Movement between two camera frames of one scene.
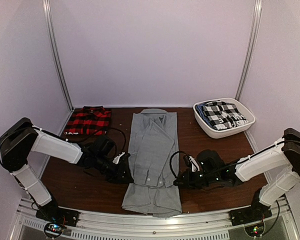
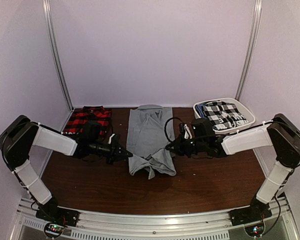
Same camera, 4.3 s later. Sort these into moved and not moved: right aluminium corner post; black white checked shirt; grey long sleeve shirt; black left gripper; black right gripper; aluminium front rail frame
Moved: black left gripper; grey long sleeve shirt; black right gripper
Not moved: aluminium front rail frame; black white checked shirt; right aluminium corner post
